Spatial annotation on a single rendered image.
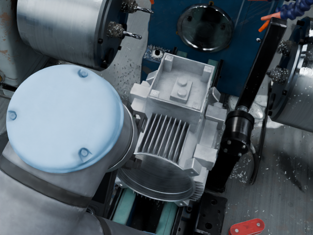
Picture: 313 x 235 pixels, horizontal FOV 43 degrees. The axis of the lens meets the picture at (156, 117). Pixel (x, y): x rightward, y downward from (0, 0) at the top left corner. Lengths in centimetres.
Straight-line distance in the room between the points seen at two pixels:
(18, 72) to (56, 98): 77
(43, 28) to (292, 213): 73
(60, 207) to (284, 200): 78
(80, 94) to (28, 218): 11
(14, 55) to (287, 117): 67
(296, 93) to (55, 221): 63
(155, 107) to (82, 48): 28
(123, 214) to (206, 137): 23
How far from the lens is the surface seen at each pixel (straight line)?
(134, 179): 81
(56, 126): 32
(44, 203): 33
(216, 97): 80
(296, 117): 90
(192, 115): 69
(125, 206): 82
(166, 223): 82
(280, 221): 102
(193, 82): 76
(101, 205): 53
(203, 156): 71
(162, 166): 85
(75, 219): 36
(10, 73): 108
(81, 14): 89
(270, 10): 100
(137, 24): 137
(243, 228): 96
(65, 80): 33
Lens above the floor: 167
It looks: 52 degrees down
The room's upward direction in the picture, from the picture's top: 9 degrees clockwise
